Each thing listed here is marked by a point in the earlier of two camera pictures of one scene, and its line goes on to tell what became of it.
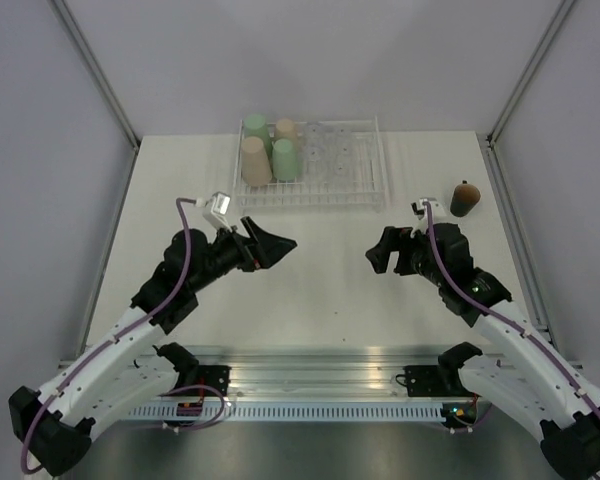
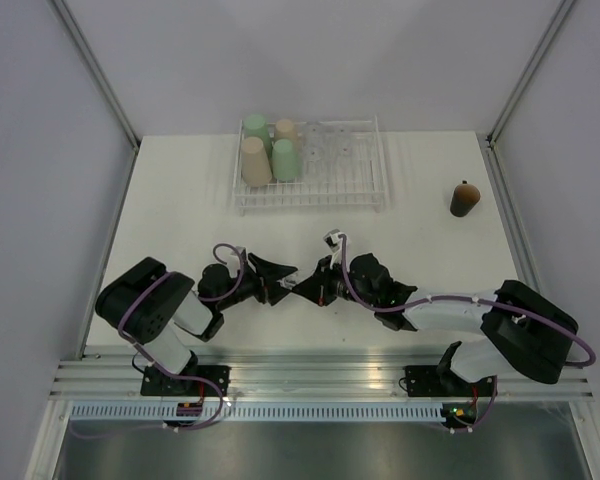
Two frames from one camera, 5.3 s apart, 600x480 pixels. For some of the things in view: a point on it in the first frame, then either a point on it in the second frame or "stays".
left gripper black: x=269 y=249 to x=274 y=272
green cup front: x=284 y=161 stays
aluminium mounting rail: x=282 y=373 stays
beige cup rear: x=285 y=129 stays
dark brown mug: x=464 y=198 stays
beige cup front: x=255 y=163 stays
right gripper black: x=394 y=238 to x=317 y=288
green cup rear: x=255 y=125 stays
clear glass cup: x=315 y=136 to x=289 y=281
